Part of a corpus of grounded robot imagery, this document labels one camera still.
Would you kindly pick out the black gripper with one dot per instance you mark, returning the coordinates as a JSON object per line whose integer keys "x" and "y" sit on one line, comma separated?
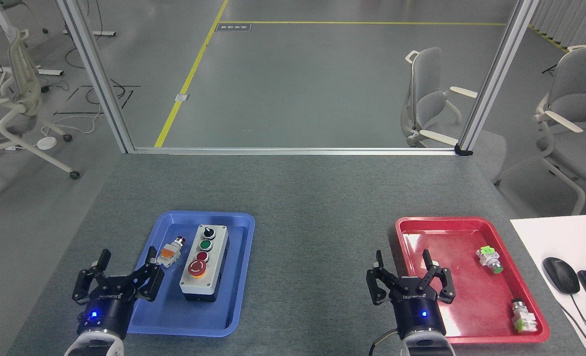
{"x": 419, "y": 316}
{"x": 106, "y": 311}

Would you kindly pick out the grey four-button control box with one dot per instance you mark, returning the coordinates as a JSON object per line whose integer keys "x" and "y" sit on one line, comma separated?
{"x": 205, "y": 262}

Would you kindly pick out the red push button orange block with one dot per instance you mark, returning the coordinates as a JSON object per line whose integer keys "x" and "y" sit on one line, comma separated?
{"x": 170, "y": 252}

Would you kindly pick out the silver push button green block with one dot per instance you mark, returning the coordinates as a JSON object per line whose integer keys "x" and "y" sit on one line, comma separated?
{"x": 523, "y": 316}

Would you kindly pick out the red plastic tray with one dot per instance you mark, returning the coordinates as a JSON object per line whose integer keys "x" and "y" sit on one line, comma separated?
{"x": 471, "y": 296}

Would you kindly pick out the blue plastic tray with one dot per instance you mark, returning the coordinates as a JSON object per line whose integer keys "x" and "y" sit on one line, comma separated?
{"x": 224, "y": 296}

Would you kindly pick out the white desk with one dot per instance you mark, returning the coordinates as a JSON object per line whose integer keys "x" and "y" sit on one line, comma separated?
{"x": 550, "y": 237}

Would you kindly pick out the black computer mouse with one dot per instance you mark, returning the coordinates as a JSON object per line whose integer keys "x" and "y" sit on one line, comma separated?
{"x": 561, "y": 274}

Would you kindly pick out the white round floor disc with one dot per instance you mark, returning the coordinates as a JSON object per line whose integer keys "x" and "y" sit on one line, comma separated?
{"x": 46, "y": 143}

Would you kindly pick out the grey office chair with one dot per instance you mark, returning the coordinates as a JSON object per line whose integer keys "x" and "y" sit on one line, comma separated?
{"x": 429, "y": 94}
{"x": 577, "y": 99}

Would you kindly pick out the metal floor socket plate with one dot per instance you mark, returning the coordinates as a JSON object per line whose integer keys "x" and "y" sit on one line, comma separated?
{"x": 182, "y": 97}

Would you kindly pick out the white mesh office chair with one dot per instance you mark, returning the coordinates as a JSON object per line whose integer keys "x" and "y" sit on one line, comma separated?
{"x": 23, "y": 94}

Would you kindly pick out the white desk foot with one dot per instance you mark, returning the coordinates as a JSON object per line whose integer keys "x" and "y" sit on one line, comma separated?
{"x": 103, "y": 33}
{"x": 46, "y": 72}

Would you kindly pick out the dark floor label plate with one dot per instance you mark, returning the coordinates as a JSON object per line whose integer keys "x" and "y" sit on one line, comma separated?
{"x": 233, "y": 27}

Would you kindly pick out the white curtain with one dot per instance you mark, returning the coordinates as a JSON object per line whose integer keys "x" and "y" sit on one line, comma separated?
{"x": 569, "y": 20}

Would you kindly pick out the green push button switch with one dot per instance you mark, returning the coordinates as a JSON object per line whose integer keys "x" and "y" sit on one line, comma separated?
{"x": 488, "y": 258}

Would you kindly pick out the silver aluminium rail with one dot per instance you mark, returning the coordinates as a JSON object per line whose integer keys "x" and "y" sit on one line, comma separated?
{"x": 293, "y": 150}

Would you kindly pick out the silver aluminium post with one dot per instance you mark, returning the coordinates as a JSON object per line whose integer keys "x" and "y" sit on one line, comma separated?
{"x": 498, "y": 74}
{"x": 95, "y": 74}

